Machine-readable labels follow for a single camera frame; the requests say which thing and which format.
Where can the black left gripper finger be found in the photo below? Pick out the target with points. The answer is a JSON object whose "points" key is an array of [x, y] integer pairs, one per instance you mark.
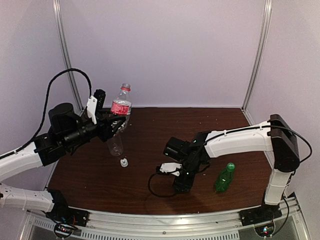
{"points": [[109, 116], [118, 127]]}

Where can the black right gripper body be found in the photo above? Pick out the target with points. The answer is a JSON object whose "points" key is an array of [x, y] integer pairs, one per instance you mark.
{"points": [[188, 181]]}

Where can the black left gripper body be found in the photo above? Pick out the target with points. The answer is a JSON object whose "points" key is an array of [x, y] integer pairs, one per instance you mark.
{"points": [[103, 133]]}

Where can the red label water bottle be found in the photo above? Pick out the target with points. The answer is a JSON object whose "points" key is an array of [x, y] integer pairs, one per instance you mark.
{"points": [[122, 105]]}

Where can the clear plastic bottle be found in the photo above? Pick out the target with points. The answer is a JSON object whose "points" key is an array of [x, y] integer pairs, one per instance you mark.
{"points": [[115, 145]]}

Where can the white flip bottle cap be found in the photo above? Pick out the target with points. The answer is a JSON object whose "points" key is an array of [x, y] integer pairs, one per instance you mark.
{"points": [[124, 162]]}

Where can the green plastic bottle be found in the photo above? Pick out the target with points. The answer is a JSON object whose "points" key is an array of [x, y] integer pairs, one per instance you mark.
{"points": [[224, 180]]}

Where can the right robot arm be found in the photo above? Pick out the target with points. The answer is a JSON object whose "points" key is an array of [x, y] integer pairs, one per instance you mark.
{"points": [[273, 135]]}

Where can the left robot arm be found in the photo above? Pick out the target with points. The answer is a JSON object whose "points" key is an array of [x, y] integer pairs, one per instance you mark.
{"points": [[67, 132]]}

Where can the right circuit board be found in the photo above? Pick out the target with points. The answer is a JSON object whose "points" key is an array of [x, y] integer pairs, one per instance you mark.
{"points": [[265, 230]]}

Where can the circuit board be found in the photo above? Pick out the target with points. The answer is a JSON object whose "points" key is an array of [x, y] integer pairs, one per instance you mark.
{"points": [[62, 231], [265, 230]]}

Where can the left circuit board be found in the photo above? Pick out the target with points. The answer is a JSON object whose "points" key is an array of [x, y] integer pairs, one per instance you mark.
{"points": [[62, 231]]}

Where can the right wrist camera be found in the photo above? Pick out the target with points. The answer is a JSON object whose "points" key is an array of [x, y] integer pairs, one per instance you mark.
{"points": [[172, 168]]}

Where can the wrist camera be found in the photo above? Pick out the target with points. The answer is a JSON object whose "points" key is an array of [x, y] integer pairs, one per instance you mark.
{"points": [[172, 168], [95, 104]]}

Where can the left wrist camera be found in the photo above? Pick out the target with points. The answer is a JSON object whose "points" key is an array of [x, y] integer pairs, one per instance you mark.
{"points": [[95, 104]]}

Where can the front aluminium rail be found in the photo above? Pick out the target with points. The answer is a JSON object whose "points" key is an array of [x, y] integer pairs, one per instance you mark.
{"points": [[223, 225]]}

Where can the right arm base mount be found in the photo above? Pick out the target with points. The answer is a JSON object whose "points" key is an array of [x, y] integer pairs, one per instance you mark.
{"points": [[260, 214]]}

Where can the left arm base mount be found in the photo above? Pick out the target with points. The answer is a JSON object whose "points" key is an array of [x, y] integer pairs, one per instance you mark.
{"points": [[61, 212]]}

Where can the left aluminium frame post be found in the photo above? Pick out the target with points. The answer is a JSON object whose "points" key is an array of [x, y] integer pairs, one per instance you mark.
{"points": [[65, 54]]}

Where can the aluminium frame post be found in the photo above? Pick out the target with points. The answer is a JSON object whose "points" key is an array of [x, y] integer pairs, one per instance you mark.
{"points": [[264, 31], [65, 54]]}

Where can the right aluminium frame post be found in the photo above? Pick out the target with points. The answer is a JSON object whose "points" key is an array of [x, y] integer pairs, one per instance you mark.
{"points": [[264, 31]]}

